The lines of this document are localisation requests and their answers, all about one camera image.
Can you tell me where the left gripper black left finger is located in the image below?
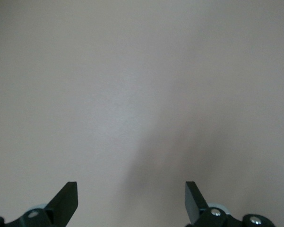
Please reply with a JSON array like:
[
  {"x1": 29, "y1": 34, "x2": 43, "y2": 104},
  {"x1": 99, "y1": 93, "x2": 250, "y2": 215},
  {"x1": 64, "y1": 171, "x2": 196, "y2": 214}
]
[{"x1": 0, "y1": 181, "x2": 79, "y2": 227}]

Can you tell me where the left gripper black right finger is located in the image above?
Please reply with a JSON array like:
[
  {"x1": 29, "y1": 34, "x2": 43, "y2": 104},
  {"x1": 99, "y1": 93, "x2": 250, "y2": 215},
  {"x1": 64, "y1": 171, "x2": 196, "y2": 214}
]
[{"x1": 185, "y1": 181, "x2": 277, "y2": 227}]

